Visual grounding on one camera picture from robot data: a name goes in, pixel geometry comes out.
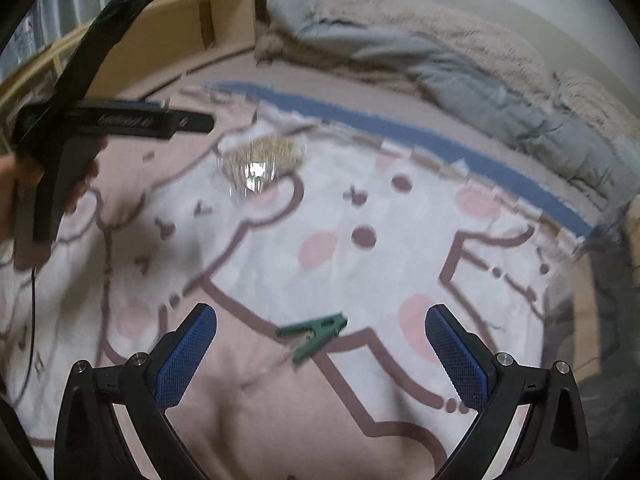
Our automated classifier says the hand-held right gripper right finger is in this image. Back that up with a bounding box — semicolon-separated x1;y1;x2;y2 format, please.
424;304;591;480

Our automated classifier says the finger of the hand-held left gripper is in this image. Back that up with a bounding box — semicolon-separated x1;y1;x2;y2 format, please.
169;109;217;137

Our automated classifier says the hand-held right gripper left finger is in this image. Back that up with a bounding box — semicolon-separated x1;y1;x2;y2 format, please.
52;303;219;480

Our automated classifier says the green clothespin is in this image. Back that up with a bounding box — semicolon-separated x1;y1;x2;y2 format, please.
276;312;348;367

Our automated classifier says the clear plastic storage box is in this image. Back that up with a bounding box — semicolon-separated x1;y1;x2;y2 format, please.
542;200;640;411

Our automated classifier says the person's left hand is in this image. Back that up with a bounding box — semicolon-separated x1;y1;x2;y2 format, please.
0;136;110;254

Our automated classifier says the beige bed mattress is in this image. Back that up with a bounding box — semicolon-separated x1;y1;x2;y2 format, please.
90;45;601;231

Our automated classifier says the bag of gold clips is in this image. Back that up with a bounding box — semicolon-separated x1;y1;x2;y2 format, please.
216;132;308;201

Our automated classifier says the wooden bedside shelf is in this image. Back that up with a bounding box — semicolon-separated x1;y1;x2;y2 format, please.
0;0;308;126

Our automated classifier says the printed blanket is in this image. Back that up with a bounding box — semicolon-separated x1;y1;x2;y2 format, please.
0;80;596;480

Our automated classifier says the beige fuzzy blanket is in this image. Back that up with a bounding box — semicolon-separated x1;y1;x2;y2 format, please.
255;0;551;96

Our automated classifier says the grey duvet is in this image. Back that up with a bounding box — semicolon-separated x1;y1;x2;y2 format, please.
267;0;640;206

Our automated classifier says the beige textured pillow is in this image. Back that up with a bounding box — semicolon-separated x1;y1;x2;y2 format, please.
552;67;640;133

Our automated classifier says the black cable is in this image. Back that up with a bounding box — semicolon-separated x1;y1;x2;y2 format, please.
10;264;40;406

